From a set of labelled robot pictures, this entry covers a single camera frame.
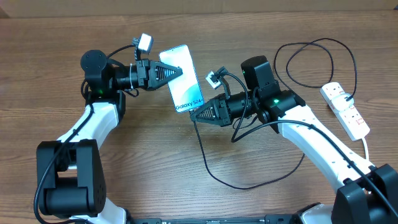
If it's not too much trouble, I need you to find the Samsung Galaxy smartphone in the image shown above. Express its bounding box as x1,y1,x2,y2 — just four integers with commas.
159,45,204,113

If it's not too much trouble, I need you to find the black USB charging cable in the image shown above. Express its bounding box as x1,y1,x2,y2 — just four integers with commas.
192,37,358,190

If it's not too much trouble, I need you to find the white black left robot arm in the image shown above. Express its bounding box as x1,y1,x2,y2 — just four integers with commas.
34,50,182,223

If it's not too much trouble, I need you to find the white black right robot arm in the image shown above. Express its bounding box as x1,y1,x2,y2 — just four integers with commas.
190,55,397,223

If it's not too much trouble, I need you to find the white charger plug adapter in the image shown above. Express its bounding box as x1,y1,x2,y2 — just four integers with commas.
330,93,354,113

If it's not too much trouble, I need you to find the white power extension strip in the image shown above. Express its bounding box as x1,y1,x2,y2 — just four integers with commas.
320,82,370,141

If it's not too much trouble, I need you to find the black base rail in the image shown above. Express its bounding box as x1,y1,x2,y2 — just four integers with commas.
127,214,294,224

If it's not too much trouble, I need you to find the white power strip cord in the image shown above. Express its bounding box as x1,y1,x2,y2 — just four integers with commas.
361,137,371,161

